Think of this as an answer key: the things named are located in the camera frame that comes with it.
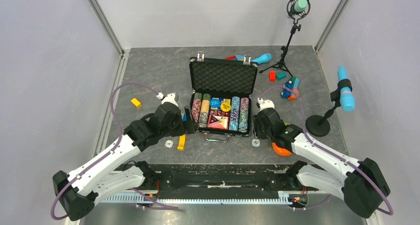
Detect blue round button chip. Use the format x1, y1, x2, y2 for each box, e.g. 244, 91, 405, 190
210, 98, 221, 110

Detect yellow round button chip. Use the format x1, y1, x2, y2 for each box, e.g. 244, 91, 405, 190
220, 102, 231, 112

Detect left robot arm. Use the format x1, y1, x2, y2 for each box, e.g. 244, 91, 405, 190
51, 93, 198, 221

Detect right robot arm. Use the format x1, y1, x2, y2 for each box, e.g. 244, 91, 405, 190
253, 98, 393, 219

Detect yellow long block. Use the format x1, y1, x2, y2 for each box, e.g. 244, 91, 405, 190
177, 134, 186, 151

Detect red chip row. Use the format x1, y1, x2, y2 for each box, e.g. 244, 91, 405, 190
191, 92, 203, 124

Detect green purple chip row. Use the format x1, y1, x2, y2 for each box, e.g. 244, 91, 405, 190
238, 98, 249, 132

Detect red dice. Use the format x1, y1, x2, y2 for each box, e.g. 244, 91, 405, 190
209, 110, 230, 117

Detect grey poker chip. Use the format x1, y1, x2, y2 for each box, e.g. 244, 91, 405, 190
165, 140, 174, 148

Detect red playing card deck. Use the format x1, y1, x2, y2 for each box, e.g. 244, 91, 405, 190
207, 116, 229, 130

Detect orange curved track piece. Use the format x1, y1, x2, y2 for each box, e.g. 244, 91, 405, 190
272, 142, 292, 157

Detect yellow cube block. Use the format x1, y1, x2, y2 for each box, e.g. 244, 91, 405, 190
131, 98, 142, 108

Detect black poker case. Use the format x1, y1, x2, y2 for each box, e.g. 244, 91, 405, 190
189, 52, 258, 137

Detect blue chip row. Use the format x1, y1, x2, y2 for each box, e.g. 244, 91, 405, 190
229, 96, 240, 131

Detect blue toy car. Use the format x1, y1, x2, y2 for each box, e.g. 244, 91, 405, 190
280, 77, 300, 101

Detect red small block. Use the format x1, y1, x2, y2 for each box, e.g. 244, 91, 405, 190
269, 71, 276, 82

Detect teal small block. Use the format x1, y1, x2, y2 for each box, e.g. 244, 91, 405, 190
276, 72, 287, 81

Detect blue microphone on stand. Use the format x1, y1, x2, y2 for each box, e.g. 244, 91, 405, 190
305, 65, 356, 137

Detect blue toy microphone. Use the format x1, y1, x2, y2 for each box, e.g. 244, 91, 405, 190
251, 53, 272, 65

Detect red blue flat blocks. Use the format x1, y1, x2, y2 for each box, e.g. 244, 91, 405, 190
225, 55, 244, 61

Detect green microphone on tripod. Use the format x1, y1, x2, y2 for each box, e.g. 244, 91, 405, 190
259, 0, 311, 78

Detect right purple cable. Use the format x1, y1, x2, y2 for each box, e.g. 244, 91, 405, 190
258, 85, 394, 216

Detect purple cable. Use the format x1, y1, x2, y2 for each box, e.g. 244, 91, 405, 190
258, 85, 394, 216
50, 82, 180, 222

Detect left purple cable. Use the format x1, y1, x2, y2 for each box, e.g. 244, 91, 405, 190
50, 82, 180, 222

